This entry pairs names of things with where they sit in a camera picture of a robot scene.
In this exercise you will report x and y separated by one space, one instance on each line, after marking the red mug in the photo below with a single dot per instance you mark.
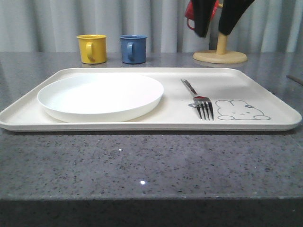
189 13

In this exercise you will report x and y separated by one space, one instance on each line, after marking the grey curtain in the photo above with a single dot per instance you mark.
53 25

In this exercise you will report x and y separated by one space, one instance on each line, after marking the silver fork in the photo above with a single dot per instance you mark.
202 104

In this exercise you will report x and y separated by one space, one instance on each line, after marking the wooden mug tree stand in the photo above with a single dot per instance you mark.
220 54

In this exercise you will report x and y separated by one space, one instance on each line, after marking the yellow mug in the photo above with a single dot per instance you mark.
93 49

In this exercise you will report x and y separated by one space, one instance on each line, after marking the white round plate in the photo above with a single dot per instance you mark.
100 97

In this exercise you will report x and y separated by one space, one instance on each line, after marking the blue mug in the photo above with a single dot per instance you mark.
133 48

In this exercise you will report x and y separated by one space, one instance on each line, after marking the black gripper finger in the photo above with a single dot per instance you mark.
231 13
203 10

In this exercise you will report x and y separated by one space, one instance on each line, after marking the cream rabbit tray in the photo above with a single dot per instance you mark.
240 104

